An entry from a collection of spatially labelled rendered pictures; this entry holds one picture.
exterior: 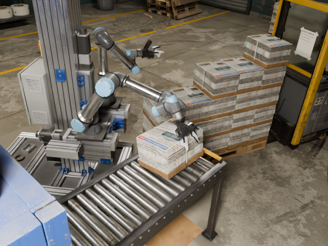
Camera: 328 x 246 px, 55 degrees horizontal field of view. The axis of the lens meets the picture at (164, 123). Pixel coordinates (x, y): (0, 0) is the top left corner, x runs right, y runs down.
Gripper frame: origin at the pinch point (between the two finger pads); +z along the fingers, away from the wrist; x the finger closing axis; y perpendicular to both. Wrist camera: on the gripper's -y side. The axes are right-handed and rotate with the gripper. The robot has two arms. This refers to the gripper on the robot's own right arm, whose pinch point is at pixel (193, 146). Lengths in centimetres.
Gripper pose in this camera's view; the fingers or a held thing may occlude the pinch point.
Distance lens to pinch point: 203.9
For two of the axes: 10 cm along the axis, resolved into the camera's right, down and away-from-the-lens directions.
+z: 3.9, 9.1, 1.3
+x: -6.9, 3.9, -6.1
